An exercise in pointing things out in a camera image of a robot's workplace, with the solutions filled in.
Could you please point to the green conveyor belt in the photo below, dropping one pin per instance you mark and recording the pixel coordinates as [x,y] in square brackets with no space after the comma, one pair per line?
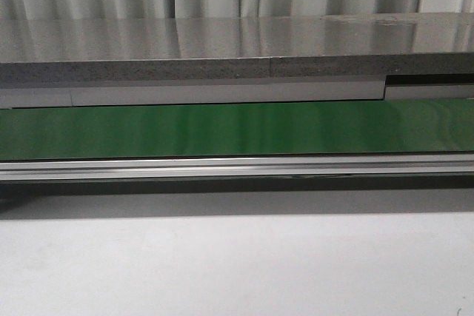
[402,144]

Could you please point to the grey stone counter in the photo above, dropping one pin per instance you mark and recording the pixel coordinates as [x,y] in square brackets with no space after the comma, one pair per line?
[101,62]

